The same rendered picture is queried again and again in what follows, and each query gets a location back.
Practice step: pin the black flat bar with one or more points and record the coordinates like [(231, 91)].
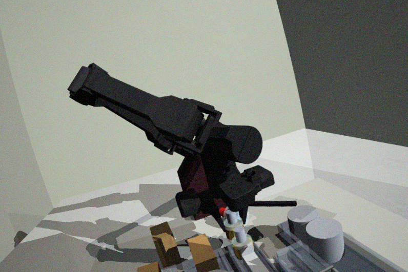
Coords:
[(272, 203)]

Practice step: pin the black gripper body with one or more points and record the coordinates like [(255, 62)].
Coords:
[(190, 203)]

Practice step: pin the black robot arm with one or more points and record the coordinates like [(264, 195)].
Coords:
[(171, 123)]

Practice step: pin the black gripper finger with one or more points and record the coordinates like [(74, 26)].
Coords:
[(216, 215), (243, 214)]

